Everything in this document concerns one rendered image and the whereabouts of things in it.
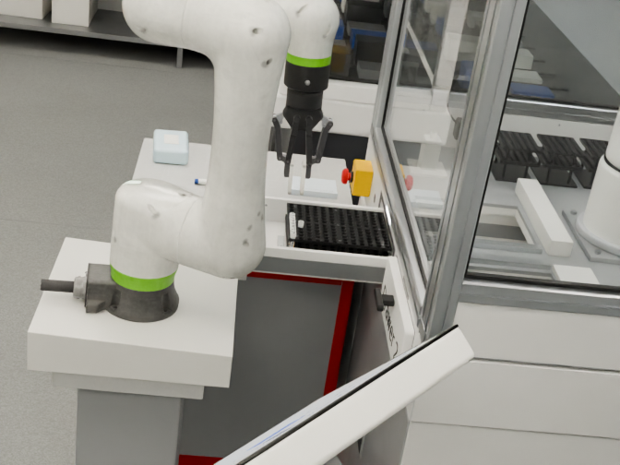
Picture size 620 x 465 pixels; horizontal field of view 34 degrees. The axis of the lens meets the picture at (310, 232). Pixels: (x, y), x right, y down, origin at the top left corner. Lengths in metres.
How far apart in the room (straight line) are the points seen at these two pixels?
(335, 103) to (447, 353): 1.74
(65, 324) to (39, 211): 2.28
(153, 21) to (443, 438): 0.88
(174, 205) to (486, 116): 0.59
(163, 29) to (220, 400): 1.22
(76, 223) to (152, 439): 2.13
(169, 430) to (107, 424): 0.12
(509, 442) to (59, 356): 0.83
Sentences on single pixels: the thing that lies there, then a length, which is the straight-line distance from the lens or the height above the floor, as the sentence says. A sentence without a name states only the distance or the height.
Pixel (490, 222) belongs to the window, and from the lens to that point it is 1.67.
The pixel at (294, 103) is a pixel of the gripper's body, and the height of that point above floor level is 1.18.
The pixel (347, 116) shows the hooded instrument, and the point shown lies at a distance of 2.99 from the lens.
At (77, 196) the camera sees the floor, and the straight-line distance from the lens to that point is 4.31.
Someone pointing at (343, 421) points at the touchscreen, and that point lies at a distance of 1.16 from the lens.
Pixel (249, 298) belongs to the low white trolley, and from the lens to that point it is 2.45.
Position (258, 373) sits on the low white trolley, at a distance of 2.57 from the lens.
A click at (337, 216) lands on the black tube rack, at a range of 2.27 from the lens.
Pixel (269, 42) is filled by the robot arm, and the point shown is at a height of 1.42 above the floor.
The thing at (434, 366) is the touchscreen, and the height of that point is 1.18.
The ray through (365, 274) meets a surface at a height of 0.85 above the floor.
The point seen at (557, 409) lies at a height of 0.85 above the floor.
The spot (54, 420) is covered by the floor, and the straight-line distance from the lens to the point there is 3.05.
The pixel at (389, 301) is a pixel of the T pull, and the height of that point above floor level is 0.91.
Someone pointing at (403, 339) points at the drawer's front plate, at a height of 0.91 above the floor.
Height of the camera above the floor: 1.88
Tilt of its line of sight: 27 degrees down
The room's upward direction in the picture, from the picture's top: 8 degrees clockwise
